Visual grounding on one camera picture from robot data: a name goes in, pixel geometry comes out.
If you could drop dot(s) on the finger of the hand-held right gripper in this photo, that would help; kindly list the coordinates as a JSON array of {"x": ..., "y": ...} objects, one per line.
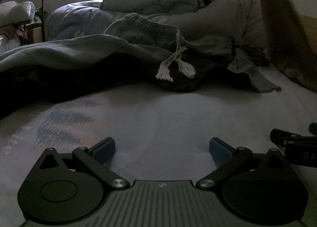
[
  {"x": 313, "y": 127},
  {"x": 279, "y": 135}
]

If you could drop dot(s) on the black pants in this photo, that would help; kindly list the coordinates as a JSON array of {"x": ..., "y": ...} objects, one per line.
[{"x": 62, "y": 80}]

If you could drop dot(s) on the quilted white pillow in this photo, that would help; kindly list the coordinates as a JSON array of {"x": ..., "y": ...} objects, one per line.
[{"x": 14, "y": 13}]

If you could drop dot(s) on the dark grey fluffy item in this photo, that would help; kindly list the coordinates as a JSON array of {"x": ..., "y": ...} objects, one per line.
[{"x": 258, "y": 56}]

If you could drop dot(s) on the blue-grey printed duvet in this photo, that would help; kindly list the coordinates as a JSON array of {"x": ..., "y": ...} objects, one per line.
[{"x": 74, "y": 18}]

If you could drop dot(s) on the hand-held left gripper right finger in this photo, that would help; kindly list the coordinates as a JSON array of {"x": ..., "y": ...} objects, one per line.
[{"x": 219, "y": 152}]

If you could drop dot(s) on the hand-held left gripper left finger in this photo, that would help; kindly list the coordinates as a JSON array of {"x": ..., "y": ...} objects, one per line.
[{"x": 104, "y": 151}]

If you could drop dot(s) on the black clothes rack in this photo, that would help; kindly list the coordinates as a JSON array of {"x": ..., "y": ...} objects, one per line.
[{"x": 44, "y": 6}]

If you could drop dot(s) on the grey t-shirt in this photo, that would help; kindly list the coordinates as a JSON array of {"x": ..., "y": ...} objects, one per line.
[{"x": 250, "y": 73}]

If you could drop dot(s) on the wooden headboard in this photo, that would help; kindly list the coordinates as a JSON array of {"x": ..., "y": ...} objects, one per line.
[{"x": 310, "y": 28}]

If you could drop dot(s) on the printed bed sheet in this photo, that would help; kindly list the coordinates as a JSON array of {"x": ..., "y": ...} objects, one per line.
[{"x": 173, "y": 118}]

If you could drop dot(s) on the khaki brown garment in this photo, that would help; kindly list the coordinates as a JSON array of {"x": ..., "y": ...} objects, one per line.
[{"x": 284, "y": 18}]

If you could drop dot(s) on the pink cloth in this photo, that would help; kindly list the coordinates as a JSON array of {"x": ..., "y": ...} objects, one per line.
[{"x": 14, "y": 32}]

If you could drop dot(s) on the wooden nightstand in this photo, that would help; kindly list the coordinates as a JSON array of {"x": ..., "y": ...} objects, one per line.
[{"x": 34, "y": 33}]

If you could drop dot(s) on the white radiator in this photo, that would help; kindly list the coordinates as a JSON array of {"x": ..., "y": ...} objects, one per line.
[{"x": 7, "y": 43}]

